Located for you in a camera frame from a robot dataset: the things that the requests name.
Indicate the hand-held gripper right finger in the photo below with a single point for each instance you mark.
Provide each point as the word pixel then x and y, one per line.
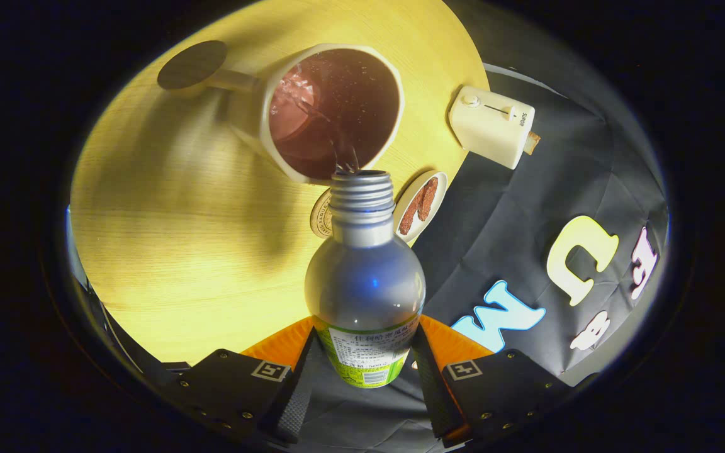
pixel 433 387

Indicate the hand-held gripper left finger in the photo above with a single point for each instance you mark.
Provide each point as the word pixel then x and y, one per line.
pixel 296 393

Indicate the silver bottle with green label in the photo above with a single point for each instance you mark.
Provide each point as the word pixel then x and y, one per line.
pixel 365 283

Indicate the round cork coaster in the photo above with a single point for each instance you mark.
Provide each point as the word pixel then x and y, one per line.
pixel 320 217

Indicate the brown food piece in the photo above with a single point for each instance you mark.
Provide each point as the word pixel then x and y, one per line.
pixel 411 214
pixel 428 198

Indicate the wooden table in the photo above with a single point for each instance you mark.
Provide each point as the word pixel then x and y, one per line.
pixel 180 251

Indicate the black backdrop cloth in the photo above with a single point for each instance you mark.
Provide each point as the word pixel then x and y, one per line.
pixel 494 207

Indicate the white oval plate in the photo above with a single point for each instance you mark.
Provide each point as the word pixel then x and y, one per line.
pixel 436 189

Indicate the toast slice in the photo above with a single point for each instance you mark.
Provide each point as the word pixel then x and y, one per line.
pixel 532 143

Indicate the white toaster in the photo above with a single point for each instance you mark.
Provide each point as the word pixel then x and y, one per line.
pixel 491 126

